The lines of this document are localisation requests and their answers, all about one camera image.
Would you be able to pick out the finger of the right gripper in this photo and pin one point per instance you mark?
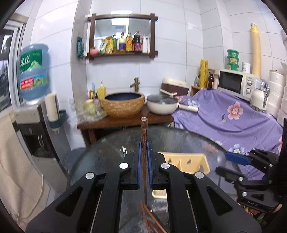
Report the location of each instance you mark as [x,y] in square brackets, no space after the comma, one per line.
[229,175]
[237,158]

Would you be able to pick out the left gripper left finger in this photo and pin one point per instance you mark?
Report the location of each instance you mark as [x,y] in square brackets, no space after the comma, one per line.
[93,203]

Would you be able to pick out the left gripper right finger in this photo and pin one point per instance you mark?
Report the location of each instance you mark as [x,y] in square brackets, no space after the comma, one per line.
[195,202]

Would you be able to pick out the brown wooden chopstick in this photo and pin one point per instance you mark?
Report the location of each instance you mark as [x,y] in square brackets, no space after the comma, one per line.
[144,217]
[144,125]

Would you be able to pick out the silver metal spoon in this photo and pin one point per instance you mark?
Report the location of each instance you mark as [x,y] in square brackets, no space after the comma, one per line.
[221,159]

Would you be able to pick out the purple floral cloth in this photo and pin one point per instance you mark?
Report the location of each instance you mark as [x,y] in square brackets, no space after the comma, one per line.
[229,122]

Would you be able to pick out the cream plastic utensil holder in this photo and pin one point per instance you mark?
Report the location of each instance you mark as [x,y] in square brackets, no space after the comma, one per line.
[185,162]

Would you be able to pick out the round glass table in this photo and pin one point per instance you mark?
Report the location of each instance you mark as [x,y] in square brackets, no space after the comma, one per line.
[108,152]

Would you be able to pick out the white kettle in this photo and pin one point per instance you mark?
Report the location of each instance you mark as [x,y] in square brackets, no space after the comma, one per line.
[259,97]

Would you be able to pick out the beige cloth cover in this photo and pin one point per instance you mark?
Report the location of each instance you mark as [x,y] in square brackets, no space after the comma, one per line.
[24,192]

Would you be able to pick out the white microwave oven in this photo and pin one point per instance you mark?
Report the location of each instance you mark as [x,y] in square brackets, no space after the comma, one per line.
[237,83]

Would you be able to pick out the water dispenser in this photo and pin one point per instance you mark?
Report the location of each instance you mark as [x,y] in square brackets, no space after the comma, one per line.
[48,148]

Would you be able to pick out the brown glass bottle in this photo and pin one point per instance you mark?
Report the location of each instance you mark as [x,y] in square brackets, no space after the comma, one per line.
[210,81]

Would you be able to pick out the wooden sink counter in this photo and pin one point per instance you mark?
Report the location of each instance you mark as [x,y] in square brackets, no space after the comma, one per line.
[97,129]

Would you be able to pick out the clear plastic bag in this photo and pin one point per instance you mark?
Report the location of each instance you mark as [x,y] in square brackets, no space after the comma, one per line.
[89,111]

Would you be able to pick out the teal cup holder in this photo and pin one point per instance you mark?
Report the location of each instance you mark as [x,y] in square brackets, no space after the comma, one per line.
[55,125]

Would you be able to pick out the green stacked bowls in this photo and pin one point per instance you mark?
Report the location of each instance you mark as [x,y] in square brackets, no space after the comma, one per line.
[233,59]

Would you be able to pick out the yellow wrap roll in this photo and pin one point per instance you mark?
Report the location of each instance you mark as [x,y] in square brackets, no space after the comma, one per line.
[203,73]

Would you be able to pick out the woven basin sink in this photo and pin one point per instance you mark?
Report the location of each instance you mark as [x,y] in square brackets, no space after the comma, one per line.
[123,104]

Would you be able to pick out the white paper cup stack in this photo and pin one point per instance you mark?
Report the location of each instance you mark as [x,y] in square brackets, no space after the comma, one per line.
[52,107]

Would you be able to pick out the yellow soap bottle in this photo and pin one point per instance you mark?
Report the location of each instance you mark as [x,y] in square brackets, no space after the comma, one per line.
[101,93]

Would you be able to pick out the tall beige roll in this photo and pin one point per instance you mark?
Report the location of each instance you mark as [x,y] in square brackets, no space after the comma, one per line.
[256,50]

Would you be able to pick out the bronze faucet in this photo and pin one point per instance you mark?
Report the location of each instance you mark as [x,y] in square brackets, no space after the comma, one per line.
[135,85]

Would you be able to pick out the blue water jug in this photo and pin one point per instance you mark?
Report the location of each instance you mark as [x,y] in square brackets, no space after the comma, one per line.
[33,81]

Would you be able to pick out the dark soy sauce bottle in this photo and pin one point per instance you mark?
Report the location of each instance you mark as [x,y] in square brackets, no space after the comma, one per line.
[137,42]

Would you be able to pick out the green hanging packet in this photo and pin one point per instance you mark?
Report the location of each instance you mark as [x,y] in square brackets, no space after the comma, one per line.
[80,47]

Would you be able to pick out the wooden wall shelf mirror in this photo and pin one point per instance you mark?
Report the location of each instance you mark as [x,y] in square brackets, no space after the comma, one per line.
[112,35]

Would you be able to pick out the window with frame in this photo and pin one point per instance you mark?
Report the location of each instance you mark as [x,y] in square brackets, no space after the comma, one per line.
[11,41]

